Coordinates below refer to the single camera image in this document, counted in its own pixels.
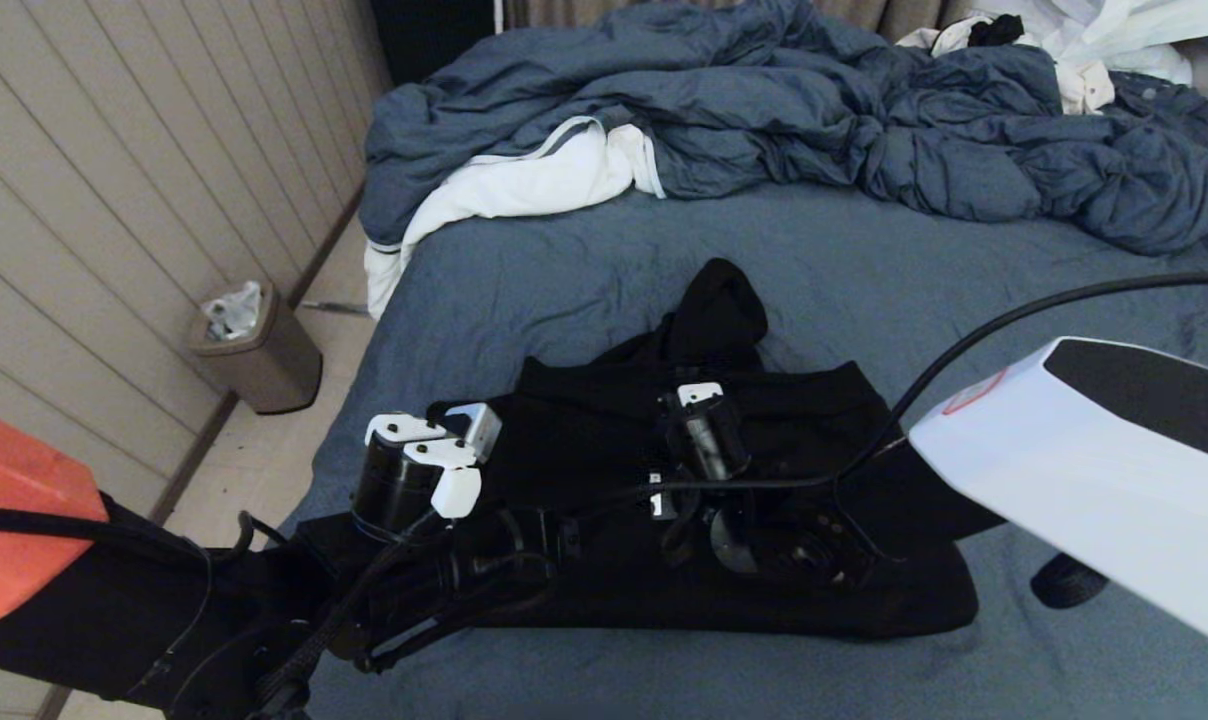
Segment small black garment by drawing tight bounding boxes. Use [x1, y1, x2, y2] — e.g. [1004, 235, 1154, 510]
[969, 15, 1025, 48]

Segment blue bed sheet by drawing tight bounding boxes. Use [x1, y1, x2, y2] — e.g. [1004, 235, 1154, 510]
[284, 185, 1208, 720]

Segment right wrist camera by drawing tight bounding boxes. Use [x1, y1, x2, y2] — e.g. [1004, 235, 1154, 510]
[659, 382, 753, 486]

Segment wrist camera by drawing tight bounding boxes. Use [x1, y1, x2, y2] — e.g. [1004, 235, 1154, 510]
[659, 382, 753, 486]
[349, 402, 503, 546]

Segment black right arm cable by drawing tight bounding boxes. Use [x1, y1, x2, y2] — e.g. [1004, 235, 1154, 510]
[584, 272, 1208, 609]

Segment beige curtain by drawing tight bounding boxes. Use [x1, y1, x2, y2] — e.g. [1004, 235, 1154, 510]
[504, 0, 975, 43]

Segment brown trash bin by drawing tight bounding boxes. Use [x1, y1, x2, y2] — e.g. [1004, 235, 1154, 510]
[186, 282, 325, 415]

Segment white plastic bin liner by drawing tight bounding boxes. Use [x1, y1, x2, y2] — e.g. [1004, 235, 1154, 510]
[202, 280, 265, 341]

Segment blue denim garment with buttons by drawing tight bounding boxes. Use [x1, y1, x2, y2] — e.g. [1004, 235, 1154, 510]
[1112, 72, 1208, 161]

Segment black zip hoodie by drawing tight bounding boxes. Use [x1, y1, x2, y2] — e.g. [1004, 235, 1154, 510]
[429, 258, 980, 641]

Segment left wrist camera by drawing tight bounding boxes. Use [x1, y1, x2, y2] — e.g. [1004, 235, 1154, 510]
[349, 402, 503, 546]

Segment cream garment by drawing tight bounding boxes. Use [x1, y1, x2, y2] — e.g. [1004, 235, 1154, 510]
[1059, 58, 1117, 113]

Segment black furniture piece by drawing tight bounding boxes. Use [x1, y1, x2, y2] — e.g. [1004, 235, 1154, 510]
[369, 0, 500, 86]

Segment rumpled blue duvet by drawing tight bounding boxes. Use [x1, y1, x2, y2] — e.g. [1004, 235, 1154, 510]
[359, 0, 1208, 256]

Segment white clothes pile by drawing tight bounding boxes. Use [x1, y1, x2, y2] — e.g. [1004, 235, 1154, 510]
[899, 0, 1208, 86]

